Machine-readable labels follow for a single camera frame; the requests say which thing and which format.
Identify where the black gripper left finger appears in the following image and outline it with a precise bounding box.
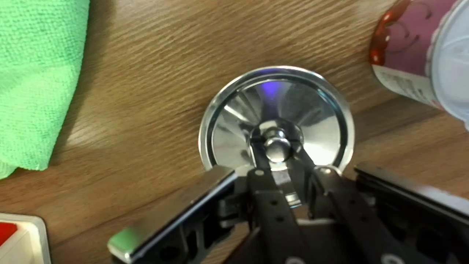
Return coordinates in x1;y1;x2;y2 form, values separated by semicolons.
107;165;237;264

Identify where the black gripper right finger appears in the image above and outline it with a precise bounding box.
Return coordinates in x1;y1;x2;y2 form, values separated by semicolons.
356;165;469;249

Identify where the silver lid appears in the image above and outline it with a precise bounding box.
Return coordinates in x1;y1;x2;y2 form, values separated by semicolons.
198;66;354;174

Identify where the white red box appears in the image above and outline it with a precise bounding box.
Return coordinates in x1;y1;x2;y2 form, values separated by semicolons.
0;212;51;264

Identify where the red can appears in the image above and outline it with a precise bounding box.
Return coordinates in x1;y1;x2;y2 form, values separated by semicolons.
369;0;469;127

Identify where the green cloth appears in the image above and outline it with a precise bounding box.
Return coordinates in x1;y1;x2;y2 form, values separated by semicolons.
0;0;91;179

